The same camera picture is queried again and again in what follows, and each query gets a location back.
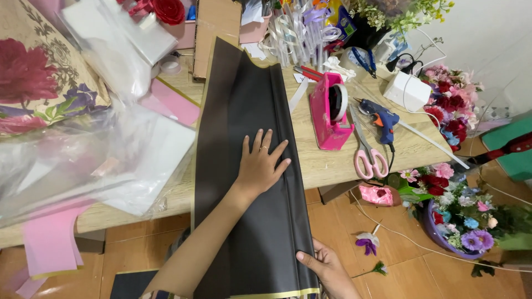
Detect person's left hand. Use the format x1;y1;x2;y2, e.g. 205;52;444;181
234;129;292;199

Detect person's right hand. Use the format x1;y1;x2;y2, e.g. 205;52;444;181
296;238;359;293

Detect black gold-edged wrapping paper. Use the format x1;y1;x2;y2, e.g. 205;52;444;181
190;37;321;299

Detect purple and white loose flower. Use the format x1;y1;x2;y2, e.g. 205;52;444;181
355;223;382;257

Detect small green flower sprig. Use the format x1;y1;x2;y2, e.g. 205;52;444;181
352;260;389;279

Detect small open carton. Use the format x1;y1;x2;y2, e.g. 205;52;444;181
318;179;402;208

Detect pink tape dispenser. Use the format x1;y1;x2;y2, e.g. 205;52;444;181
309;72;355;151

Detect crumpled pink plastic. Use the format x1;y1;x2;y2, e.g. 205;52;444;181
358;185;394;207

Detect white paper strip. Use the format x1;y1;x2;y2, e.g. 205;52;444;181
288;77;311;115

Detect pink gold-edged paper sheet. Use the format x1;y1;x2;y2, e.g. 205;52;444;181
139;78;201;127

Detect white tape roll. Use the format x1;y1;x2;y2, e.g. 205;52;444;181
328;84;349;122

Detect crumpled white tissue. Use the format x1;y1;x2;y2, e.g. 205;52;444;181
323;56;357;82

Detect small clear tape roll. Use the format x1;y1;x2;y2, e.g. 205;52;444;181
160;56;183;76

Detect blue glue gun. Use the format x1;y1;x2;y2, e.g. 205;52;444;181
353;97;400;145

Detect purple basin of mixed flowers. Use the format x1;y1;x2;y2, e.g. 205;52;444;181
397;163;532;261

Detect large clear tape roll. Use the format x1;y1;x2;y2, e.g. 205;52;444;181
339;47;375;78

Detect bundle of pale ribbons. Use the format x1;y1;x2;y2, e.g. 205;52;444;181
265;2;342;69

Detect brown cardboard box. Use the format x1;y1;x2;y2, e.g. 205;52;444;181
192;0;243;80

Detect pink plastic basket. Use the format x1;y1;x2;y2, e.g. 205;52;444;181
239;10;273;45

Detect pink storage box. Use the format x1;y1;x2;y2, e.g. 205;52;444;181
160;0;198;50

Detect long white stick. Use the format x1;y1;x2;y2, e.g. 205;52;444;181
398;120;470;169

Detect black paper sheet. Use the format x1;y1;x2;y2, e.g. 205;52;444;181
109;269;161;299

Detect white power adapter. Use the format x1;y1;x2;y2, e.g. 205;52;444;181
383;71;432;112

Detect clear plastic wrap sheets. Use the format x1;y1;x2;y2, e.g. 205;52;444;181
0;95;198;230

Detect yellow and blue packet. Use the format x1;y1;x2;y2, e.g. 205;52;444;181
326;0;357;42

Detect black plug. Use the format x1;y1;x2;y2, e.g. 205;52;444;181
385;53;424;76

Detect red artificial rose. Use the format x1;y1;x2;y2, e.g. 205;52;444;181
151;0;186;26

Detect plastic bag of white sheets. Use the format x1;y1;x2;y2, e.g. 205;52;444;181
59;0;180;100

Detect pink and red flower bouquet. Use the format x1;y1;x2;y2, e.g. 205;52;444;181
419;63;485;153

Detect green and white foliage bunch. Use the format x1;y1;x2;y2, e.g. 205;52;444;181
347;0;456;43

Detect green foam block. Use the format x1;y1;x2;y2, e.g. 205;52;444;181
481;111;532;182

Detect red and black tool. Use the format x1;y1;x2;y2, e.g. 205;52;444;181
451;132;532;172

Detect stack of pink paper sheets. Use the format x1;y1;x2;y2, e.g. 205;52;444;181
17;199;97;297

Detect floral printed wrapping paper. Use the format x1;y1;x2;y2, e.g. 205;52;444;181
0;0;111;138

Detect long white floor cable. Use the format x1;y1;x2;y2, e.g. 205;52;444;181
349;189;532;274

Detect pink-handled scissors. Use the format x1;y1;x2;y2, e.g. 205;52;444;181
348;104;390;180

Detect black glue gun cable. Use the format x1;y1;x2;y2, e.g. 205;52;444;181
384;143;396;180

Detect blue-handled pliers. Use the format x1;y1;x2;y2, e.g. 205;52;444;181
351;47;377;79

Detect white adapter cable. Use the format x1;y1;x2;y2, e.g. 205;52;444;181
401;28;448;118

